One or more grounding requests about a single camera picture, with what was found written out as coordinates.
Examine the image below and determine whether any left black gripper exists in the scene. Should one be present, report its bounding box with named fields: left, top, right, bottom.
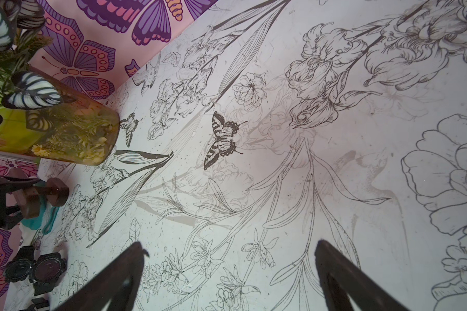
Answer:
left=0, top=174, right=42, bottom=238

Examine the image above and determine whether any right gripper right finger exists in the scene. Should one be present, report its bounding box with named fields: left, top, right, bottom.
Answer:
left=315, top=240, right=407, bottom=311

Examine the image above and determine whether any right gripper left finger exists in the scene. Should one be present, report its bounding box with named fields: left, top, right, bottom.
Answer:
left=57, top=242, right=149, bottom=311

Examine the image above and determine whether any wooden watch stand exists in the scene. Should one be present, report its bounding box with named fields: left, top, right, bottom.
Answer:
left=5, top=168, right=70, bottom=219

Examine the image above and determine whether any black wrist watch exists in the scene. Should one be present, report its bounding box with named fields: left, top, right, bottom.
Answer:
left=29, top=252, right=67, bottom=296
left=3, top=246, right=35, bottom=282

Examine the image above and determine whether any teal white garden glove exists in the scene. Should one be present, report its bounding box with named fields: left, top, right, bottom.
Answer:
left=19, top=196, right=60, bottom=250

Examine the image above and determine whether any glass vase with plants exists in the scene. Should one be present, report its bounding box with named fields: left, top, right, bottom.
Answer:
left=0, top=1, right=120, bottom=166

